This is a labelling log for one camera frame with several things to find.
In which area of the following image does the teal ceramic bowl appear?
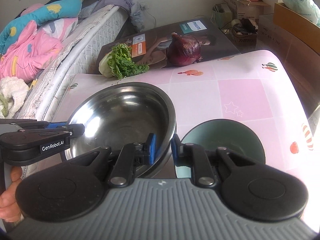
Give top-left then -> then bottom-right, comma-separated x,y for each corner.
181,119 -> 266,163

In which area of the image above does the large steel bowl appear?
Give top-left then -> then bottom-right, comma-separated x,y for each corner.
67,82 -> 176,178

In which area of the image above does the small shallow steel plate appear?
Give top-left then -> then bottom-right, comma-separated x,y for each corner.
60,124 -> 85,161

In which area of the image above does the person's left hand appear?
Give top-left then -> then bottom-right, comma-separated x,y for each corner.
1,167 -> 22,222

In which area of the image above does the white fluffy towel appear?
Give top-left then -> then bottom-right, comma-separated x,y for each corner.
1,76 -> 29,119

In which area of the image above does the pink patterned tablecloth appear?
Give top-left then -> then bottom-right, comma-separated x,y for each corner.
53,50 -> 319,228

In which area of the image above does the green leafy cabbage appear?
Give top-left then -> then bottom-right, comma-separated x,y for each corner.
98,43 -> 149,80

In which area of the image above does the pink cartoon blanket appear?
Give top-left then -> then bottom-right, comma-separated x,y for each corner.
1,7 -> 65,83

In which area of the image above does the white quilted mattress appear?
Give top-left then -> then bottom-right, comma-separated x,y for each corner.
16,5 -> 129,121

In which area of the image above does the red onion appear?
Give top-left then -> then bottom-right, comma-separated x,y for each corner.
166,33 -> 202,67

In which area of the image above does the Philips product box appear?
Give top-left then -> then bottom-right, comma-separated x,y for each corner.
96,17 -> 240,69

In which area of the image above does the teal cartoon blanket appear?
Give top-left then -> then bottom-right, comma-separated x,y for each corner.
1,0 -> 82,55

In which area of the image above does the grey blue clothing pile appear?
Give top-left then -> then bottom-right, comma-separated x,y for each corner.
78,0 -> 145,32

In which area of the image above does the white plastic bag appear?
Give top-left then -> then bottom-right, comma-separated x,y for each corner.
282,0 -> 320,27

